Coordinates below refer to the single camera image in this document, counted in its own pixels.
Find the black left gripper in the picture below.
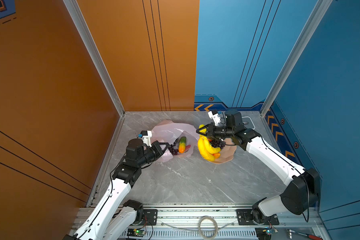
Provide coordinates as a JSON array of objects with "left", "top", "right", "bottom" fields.
[{"left": 136, "top": 141, "right": 169, "bottom": 170}]

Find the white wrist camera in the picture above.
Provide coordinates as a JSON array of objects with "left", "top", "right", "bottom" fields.
[
  {"left": 208, "top": 110, "right": 221, "bottom": 126},
  {"left": 138, "top": 131, "right": 152, "bottom": 147}
]

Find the aluminium front rail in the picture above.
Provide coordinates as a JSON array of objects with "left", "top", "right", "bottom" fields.
[{"left": 119, "top": 205, "right": 330, "bottom": 240}]

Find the coiled clear cable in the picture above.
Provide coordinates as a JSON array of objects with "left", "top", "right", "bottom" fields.
[{"left": 160, "top": 215, "right": 238, "bottom": 240}]

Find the pink plastic bag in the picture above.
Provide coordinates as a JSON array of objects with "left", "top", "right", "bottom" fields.
[{"left": 151, "top": 120, "right": 199, "bottom": 163}]

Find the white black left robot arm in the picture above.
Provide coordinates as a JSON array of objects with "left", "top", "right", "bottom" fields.
[{"left": 63, "top": 138, "right": 170, "bottom": 240}]

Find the orange green mango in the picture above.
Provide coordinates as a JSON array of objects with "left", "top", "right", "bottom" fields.
[{"left": 178, "top": 137, "right": 187, "bottom": 154}]

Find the yellow banana bunch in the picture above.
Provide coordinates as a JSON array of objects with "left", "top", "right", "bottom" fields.
[{"left": 198, "top": 135, "right": 221, "bottom": 161}]

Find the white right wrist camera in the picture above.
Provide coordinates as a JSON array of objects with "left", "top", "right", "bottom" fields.
[{"left": 208, "top": 110, "right": 221, "bottom": 126}]

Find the dark purple grape bunch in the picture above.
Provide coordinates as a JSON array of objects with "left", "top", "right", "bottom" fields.
[{"left": 210, "top": 140, "right": 226, "bottom": 149}]

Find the aluminium corner post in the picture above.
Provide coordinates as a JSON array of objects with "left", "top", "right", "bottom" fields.
[
  {"left": 260, "top": 0, "right": 333, "bottom": 117},
  {"left": 63, "top": 0, "right": 125, "bottom": 117}
]

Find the red handled tool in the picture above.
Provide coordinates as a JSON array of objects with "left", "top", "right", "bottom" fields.
[{"left": 287, "top": 229, "right": 323, "bottom": 240}]

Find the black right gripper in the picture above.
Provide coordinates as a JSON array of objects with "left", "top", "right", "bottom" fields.
[{"left": 196, "top": 123, "right": 235, "bottom": 141}]

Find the green circuit board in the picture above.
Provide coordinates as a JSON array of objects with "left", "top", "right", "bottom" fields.
[{"left": 127, "top": 229, "right": 147, "bottom": 239}]

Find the aluminium corner post right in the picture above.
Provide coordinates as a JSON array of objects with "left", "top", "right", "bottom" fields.
[{"left": 260, "top": 0, "right": 333, "bottom": 117}]

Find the beige fruit plate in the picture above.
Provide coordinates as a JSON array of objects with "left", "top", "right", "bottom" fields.
[{"left": 210, "top": 139, "right": 237, "bottom": 164}]

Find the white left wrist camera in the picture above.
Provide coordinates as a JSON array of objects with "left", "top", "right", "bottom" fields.
[{"left": 138, "top": 131, "right": 152, "bottom": 147}]

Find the aluminium corner post left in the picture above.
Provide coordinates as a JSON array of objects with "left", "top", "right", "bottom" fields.
[{"left": 63, "top": 0, "right": 125, "bottom": 117}]

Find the white grey tissue box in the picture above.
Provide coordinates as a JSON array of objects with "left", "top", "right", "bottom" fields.
[{"left": 242, "top": 116, "right": 256, "bottom": 130}]

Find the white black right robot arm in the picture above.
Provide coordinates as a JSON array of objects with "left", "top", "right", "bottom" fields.
[{"left": 196, "top": 110, "right": 321, "bottom": 225}]

